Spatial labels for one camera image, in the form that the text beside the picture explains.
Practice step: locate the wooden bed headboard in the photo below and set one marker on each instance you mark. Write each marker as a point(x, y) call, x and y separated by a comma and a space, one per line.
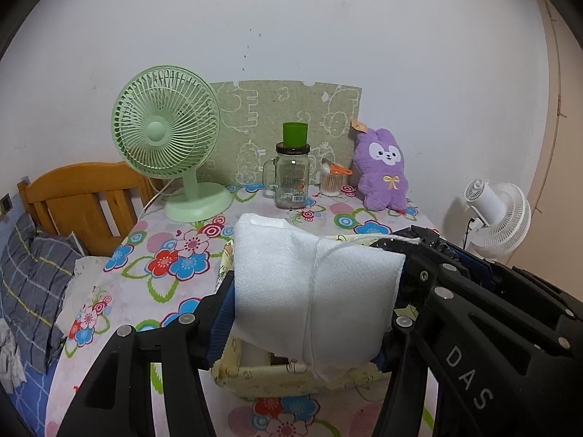
point(82, 191)

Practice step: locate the grey plaid bedding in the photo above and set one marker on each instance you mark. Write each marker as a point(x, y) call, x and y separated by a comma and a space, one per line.
point(32, 277)

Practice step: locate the green printed board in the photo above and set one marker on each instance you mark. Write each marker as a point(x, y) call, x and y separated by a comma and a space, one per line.
point(273, 104)

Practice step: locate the glass jar mug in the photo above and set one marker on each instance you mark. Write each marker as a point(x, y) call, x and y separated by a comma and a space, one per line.
point(291, 182)

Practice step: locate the beige door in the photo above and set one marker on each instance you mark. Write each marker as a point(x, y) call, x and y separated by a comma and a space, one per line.
point(564, 168)

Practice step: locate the white cloth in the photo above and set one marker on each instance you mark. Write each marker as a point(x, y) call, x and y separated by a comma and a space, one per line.
point(86, 277)

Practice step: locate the purple plush rabbit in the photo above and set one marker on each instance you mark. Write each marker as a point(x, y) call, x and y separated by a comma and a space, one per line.
point(382, 177)

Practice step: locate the floral tablecloth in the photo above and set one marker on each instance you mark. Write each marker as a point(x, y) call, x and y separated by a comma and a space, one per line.
point(182, 255)

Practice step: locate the cotton swab jar orange lid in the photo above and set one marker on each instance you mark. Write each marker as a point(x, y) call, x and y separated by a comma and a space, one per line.
point(331, 184)

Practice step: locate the white towel bundle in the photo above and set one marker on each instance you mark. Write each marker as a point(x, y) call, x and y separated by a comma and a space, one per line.
point(282, 282)

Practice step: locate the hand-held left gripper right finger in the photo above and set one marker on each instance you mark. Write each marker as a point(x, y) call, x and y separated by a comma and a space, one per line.
point(405, 350)

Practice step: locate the white standing fan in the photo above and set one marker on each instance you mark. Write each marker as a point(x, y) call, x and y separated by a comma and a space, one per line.
point(505, 218)

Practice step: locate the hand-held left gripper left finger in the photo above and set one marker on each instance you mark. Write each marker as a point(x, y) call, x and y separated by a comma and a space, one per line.
point(221, 327)

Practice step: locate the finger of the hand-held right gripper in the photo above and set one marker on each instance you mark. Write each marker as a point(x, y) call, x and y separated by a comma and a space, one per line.
point(423, 259)
point(478, 268)

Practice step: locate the green desk fan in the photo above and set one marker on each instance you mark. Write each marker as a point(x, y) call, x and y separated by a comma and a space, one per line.
point(157, 129)

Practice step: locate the yellow fabric storage box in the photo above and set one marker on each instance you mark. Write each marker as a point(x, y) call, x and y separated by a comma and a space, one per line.
point(241, 373)

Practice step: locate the green plastic cup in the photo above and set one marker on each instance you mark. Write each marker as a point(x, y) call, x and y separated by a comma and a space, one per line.
point(294, 134)

